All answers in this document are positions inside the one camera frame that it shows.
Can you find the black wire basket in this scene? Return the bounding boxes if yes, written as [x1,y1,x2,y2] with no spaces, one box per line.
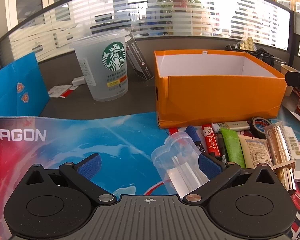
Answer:
[225,44,276,67]

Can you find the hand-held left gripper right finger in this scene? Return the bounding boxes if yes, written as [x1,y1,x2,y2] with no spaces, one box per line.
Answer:
[182,153,280,204]

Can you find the clear plastic container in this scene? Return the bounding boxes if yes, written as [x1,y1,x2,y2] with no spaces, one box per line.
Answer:
[151,131,211,197]

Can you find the green squeeze tube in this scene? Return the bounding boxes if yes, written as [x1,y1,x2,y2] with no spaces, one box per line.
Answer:
[219,127,247,168]

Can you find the black product box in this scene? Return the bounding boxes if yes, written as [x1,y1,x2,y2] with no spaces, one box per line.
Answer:
[125,29,154,81]

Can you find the yellow toy brick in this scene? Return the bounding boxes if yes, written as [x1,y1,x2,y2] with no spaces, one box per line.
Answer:
[236,37,256,51]

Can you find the white squeeze tube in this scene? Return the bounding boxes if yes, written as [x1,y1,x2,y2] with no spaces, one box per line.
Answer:
[238,135,274,169]

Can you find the orange cardboard box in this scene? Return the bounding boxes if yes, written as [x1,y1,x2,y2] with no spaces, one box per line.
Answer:
[154,50,288,129]

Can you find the red lighter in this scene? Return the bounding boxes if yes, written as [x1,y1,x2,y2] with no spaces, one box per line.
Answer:
[202,124,221,157]

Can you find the blue paper bag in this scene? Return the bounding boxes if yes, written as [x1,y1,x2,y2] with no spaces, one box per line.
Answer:
[0,52,50,117]

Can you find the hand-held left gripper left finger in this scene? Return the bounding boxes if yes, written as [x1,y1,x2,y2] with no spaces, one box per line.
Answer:
[23,153,118,204]

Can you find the white and red card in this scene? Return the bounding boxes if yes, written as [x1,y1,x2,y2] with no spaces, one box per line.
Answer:
[48,85,78,99]

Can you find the translucent cup with green logo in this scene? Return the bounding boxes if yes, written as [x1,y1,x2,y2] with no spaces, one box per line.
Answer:
[69,29,129,102]

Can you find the blue marker pen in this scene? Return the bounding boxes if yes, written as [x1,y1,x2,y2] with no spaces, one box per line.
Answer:
[185,125,206,154]

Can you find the gold and white rectangular device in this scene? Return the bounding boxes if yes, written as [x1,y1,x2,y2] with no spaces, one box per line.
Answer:
[211,121,251,134]

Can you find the black tape roll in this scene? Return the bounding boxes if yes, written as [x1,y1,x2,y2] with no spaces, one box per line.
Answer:
[250,117,272,140]

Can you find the white charger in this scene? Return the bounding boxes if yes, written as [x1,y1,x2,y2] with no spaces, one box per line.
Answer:
[71,76,87,87]

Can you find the printed mouse mat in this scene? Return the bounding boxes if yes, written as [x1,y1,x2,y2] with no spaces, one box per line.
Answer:
[0,112,300,240]

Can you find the gold cosmetic bottle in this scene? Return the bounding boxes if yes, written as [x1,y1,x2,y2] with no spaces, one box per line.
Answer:
[263,120,297,196]

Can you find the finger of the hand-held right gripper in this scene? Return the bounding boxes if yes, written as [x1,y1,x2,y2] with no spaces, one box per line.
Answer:
[285,71,300,90]

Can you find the black pen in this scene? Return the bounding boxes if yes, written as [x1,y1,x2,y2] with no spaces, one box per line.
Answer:
[216,133,229,164]

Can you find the beige paper cup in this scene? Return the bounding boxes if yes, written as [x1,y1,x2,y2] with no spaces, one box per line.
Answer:
[281,64,300,97]

